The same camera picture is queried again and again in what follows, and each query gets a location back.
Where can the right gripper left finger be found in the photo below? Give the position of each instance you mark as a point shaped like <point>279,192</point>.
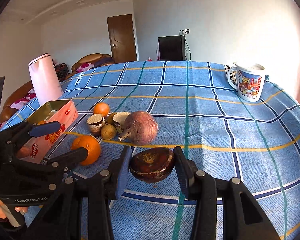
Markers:
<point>60,217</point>

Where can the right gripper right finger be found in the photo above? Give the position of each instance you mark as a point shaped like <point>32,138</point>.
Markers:
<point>243,217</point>

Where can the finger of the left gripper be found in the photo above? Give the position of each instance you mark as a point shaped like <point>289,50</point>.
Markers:
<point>67,161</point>
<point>44,129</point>

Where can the orange mandarin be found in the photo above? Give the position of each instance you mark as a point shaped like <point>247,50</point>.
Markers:
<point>101,108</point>
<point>91,145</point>
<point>41,122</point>

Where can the person's left hand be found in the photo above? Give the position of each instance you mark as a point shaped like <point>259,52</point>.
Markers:
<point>22,153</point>

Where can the pink rectangular tin box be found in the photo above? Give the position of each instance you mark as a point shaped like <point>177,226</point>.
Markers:
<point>50,121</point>

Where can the pink floral cushion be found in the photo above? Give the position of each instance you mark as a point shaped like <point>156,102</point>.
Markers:
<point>20,103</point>
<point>84,67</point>

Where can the brown leather sofa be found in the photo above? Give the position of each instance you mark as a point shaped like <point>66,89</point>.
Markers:
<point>7,112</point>

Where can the pink electric kettle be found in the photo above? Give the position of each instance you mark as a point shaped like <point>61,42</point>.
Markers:
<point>44,79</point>

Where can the brown cup white filling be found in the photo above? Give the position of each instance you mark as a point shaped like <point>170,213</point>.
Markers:
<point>95,124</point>

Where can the small green-brown kiwi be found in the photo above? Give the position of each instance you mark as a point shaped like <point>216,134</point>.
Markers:
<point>108,132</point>

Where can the small kiwi behind cups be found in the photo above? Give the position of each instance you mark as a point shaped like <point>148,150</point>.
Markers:
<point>110,118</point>

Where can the purple round passion fruit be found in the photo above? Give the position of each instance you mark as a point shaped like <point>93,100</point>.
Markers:
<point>139,128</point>

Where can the brown leather armchair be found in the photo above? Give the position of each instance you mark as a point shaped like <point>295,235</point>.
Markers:
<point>96,59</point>

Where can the blue plaid tablecloth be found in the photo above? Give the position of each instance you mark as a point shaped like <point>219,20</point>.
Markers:
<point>195,108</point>

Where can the dark brown interior door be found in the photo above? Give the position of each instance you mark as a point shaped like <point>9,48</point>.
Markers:
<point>122,39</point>

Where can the white cartoon printed mug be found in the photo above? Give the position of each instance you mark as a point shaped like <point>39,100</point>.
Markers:
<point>247,79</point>

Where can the black television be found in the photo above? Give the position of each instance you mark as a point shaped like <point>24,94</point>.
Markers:
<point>172,48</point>

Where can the wall socket with cable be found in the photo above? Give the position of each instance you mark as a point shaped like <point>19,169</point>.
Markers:
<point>188,55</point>

